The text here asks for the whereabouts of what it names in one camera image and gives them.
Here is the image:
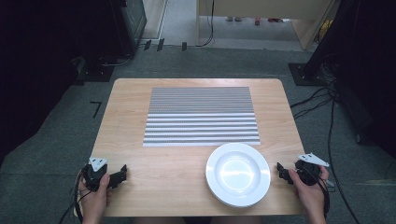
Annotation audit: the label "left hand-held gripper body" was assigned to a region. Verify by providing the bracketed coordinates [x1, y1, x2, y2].
[82, 156, 110, 192]

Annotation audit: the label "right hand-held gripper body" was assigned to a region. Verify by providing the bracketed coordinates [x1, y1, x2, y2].
[293, 151, 331, 188]

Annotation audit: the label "person's left hand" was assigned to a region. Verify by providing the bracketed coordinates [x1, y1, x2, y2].
[78, 172, 114, 219]

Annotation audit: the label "person's right hand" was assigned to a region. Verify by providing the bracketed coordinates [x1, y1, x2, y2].
[288, 165, 331, 217]

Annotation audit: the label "white plate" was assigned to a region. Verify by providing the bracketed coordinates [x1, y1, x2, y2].
[205, 142, 272, 209]

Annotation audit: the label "grey striped placemat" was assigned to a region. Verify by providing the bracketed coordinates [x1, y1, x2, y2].
[142, 86, 262, 148]

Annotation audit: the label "black stand base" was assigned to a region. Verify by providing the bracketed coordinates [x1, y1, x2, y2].
[75, 62, 116, 84]
[288, 62, 332, 87]

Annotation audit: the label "dark curtain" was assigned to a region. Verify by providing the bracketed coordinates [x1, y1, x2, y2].
[0, 0, 125, 166]
[306, 0, 396, 158]

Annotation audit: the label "glass door cabinet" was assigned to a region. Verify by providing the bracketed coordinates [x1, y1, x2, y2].
[120, 0, 148, 57]

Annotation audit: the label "light wooden desk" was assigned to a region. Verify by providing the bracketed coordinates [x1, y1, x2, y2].
[195, 0, 341, 51]

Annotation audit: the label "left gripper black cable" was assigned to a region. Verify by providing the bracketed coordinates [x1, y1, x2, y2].
[58, 164, 92, 224]

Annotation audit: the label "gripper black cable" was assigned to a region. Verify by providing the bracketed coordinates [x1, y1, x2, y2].
[316, 175, 332, 220]
[58, 164, 92, 224]

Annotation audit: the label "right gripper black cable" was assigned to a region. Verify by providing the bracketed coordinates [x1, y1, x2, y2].
[316, 175, 332, 220]

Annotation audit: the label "long black floor cable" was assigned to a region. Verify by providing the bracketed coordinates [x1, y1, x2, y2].
[327, 99, 361, 224]

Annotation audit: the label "black floor cables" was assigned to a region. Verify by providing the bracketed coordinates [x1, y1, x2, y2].
[290, 78, 339, 120]

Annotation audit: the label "black hanging cable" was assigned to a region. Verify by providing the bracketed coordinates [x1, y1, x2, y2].
[196, 0, 217, 49]

